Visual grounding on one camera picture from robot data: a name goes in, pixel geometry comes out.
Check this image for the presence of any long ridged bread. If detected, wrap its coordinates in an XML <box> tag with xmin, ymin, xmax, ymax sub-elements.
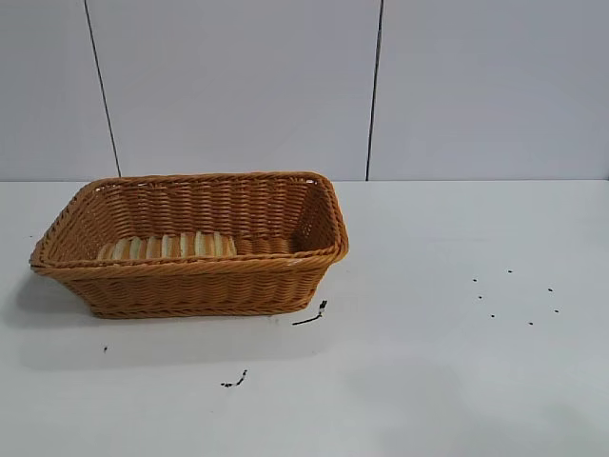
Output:
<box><xmin>96</xmin><ymin>229</ymin><xmax>238</xmax><ymax>262</ymax></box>

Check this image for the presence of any brown wicker basket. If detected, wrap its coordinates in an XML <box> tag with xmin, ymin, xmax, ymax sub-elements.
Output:
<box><xmin>29</xmin><ymin>169</ymin><xmax>351</xmax><ymax>320</ymax></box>

